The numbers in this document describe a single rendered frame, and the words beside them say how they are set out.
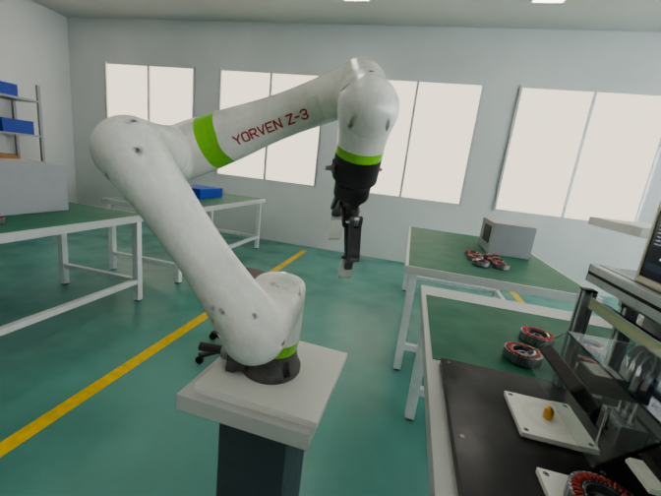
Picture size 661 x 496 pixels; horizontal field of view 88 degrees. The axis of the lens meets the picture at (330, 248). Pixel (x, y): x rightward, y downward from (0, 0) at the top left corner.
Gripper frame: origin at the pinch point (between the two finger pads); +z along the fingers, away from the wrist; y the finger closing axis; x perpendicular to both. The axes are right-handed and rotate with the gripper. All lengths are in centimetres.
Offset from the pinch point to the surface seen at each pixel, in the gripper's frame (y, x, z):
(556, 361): 41.0, 19.8, -16.6
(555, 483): 50, 31, 11
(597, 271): 12, 64, -3
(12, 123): -492, -354, 185
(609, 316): 24, 58, -1
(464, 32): -427, 258, 0
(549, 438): 42, 40, 16
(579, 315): 18, 62, 8
